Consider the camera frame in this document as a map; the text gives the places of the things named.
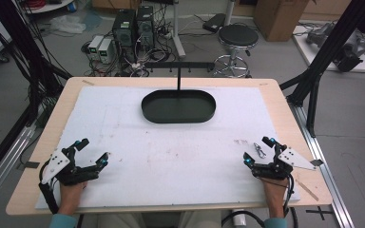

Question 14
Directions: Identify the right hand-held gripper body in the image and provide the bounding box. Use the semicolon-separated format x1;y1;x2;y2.
250;144;318;181

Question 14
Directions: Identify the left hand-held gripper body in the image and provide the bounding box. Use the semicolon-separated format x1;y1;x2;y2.
40;145;105;186

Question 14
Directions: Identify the small metal key ring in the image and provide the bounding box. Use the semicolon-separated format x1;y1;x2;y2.
253;142;267;160

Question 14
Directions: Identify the black hook stand with oval tray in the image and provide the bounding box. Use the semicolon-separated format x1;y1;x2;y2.
141;61;217;124

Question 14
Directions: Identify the person's left hand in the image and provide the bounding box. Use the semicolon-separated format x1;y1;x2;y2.
57;180;88;217

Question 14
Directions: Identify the person's right hand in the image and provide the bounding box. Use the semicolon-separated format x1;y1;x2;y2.
260;177;290;220

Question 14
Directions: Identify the thin wooden strip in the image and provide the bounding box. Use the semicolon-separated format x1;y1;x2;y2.
295;178;320;202

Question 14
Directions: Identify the white foam mat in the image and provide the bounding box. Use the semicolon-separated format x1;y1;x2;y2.
34;85;301;211

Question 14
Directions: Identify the grey bench power supply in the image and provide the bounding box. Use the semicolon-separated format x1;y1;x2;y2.
97;37;114;65
86;34;105;62

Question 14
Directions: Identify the black round stool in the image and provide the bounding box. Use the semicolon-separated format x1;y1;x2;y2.
212;24;260;79

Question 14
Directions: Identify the white board with grey devices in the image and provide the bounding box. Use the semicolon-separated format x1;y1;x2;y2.
292;22;365;74

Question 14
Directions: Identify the clear plastic bag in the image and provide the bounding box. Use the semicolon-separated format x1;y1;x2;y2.
48;14;87;35

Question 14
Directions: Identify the black computer tower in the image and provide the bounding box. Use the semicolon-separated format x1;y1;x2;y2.
111;9;138;63
135;5;156;50

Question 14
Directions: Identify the brown cardboard box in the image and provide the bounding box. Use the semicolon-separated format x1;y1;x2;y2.
254;0;311;43

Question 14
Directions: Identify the black power adapter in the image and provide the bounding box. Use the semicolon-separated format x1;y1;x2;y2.
202;12;226;34

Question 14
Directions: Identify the white desk leg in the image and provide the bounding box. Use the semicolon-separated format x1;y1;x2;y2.
170;0;187;59

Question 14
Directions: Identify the white round table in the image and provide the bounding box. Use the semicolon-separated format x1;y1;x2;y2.
23;0;77;15

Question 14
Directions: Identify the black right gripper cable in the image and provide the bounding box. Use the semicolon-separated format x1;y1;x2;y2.
281;173;299;228

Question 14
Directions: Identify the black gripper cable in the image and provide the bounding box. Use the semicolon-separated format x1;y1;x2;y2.
38;160;61;215
281;173;299;228

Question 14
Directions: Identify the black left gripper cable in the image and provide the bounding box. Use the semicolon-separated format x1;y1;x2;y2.
38;160;61;215

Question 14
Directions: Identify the aluminium rail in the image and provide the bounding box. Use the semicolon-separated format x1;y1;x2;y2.
288;103;355;228
0;124;37;213

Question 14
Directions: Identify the black floor cable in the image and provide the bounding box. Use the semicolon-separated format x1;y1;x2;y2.
221;209;266;228

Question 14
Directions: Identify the black metal frame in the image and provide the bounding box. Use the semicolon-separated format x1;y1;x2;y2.
0;0;74;188
279;0;365;139

